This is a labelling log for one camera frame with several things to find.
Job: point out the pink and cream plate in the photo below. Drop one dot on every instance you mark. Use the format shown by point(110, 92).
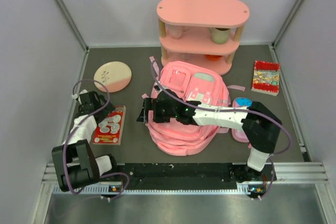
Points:
point(114, 75)

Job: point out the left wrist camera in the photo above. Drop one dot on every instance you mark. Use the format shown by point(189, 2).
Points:
point(77, 97)

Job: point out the green cup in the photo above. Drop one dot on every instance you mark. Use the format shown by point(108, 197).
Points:
point(219, 35)

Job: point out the red and white book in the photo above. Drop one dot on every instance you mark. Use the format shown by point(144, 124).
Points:
point(109, 131)

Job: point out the purple pencil case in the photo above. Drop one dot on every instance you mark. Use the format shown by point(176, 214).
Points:
point(239, 135)

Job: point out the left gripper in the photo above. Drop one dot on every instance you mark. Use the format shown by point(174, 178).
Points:
point(106, 111)

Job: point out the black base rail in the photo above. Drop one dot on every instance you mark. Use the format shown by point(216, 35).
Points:
point(190, 176)

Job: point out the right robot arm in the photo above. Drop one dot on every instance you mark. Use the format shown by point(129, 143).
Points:
point(260, 125)

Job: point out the pink three-tier shelf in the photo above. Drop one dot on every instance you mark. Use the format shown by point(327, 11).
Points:
point(200, 15)

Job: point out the orange bowl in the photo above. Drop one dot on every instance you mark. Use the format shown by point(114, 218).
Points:
point(213, 57)

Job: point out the pink mug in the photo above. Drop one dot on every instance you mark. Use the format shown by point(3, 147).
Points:
point(176, 31)

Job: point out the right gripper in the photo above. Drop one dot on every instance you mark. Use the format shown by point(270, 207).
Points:
point(151, 104)

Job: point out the red comic book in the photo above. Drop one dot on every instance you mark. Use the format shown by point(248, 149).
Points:
point(266, 77)

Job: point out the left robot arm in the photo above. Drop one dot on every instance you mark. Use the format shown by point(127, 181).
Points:
point(74, 162)

